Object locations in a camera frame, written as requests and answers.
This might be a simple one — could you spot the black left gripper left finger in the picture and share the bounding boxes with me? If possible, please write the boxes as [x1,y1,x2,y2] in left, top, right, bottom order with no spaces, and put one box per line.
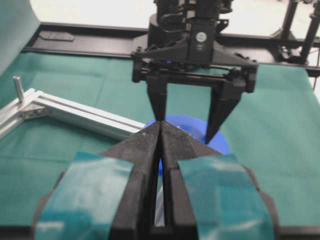
[34,122,160,240]

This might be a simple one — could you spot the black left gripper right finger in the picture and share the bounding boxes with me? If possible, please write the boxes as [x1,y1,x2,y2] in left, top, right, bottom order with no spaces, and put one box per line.
[160,121,279,240]

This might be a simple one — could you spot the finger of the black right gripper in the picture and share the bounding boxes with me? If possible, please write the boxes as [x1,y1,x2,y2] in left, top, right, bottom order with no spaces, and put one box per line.
[146,75,168,121]
[205,80,246,144]

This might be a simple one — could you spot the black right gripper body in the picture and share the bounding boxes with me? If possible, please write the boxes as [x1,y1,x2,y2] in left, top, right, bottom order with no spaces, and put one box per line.
[132,14,258,93]

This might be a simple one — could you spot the blue plastic gear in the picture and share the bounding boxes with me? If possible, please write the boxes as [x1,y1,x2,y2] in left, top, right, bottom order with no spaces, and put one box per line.
[160,114,230,184]

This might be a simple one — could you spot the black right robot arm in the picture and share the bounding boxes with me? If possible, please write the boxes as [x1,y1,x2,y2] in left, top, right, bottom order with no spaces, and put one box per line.
[132,0,258,142]

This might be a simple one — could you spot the top steel shaft pin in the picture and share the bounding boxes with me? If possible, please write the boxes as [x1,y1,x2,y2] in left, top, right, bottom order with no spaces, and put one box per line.
[12,76,25,104]

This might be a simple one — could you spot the green table cloth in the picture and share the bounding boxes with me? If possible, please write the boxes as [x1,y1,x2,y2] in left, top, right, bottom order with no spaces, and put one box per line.
[0,52,320,226]

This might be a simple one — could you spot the black stand posts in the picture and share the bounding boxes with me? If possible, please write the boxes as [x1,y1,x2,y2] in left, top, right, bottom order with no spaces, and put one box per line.
[272,0,320,65]

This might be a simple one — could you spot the black table edge rail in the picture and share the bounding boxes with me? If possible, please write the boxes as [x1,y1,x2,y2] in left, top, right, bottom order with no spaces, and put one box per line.
[22,22,304,65]

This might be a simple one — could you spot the square aluminium extrusion frame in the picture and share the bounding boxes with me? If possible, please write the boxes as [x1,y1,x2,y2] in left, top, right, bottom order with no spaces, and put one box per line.
[0,88,145,140]

